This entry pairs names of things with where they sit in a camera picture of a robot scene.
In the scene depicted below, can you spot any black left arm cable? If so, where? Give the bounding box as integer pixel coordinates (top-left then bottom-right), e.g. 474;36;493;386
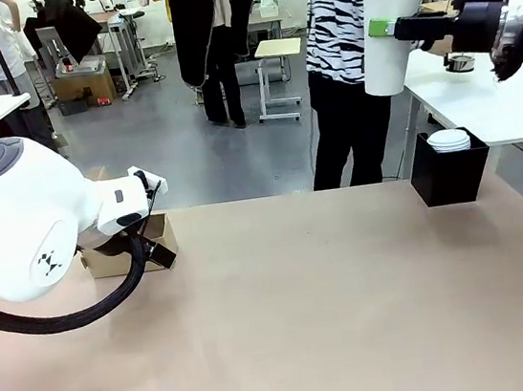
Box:
0;167;185;341

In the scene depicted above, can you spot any large cardboard box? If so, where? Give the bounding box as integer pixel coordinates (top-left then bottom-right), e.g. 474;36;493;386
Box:
51;63;119;111

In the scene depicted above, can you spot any black jacket on rack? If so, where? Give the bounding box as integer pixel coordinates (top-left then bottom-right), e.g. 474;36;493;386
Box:
19;0;108;73

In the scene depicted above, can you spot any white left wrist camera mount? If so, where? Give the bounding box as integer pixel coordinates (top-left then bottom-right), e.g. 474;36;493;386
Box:
125;162;169;199

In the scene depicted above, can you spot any tan top white stool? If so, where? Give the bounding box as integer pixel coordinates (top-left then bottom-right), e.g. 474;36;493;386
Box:
248;34;314;127

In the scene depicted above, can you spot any brown cardboard cup carrier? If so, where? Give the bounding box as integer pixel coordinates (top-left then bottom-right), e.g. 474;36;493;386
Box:
76;210;182;282

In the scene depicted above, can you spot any grey tray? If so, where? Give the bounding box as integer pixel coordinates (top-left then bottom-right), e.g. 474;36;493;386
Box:
53;52;109;80

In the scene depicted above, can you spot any person in zebra hoodie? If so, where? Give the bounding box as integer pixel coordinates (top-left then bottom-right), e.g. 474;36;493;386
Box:
288;0;438;193

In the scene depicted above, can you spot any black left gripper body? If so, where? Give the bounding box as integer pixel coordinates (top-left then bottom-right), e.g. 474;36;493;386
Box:
75;217;154;263

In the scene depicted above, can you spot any large white side table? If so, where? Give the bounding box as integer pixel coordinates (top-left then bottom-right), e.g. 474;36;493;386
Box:
386;33;523;234

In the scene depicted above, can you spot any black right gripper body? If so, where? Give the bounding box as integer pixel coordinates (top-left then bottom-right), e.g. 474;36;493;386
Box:
446;0;516;58

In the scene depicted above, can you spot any small black floor box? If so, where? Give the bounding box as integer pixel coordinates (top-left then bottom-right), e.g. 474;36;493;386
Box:
58;98;88;118

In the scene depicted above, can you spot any white background desk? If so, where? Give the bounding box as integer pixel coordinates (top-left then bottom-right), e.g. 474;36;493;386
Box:
90;6;159;104

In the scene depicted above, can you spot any black square cup holder box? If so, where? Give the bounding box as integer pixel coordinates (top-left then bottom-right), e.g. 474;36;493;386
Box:
404;123;498;210

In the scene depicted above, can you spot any tall white lidded cup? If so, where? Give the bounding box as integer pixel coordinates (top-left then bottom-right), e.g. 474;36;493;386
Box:
352;0;444;99

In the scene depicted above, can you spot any stack of white cups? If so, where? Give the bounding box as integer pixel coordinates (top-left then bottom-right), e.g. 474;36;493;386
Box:
425;126;473;156

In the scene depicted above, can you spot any person in black clothes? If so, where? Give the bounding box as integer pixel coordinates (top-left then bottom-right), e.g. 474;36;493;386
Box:
166;0;272;137

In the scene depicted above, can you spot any small metal container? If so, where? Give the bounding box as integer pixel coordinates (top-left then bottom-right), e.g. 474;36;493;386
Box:
441;50;477;76

